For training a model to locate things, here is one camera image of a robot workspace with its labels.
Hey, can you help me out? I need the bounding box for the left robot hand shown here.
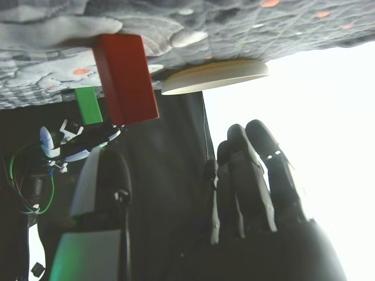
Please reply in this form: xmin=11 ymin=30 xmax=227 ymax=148
xmin=48 ymin=119 xmax=348 ymax=281

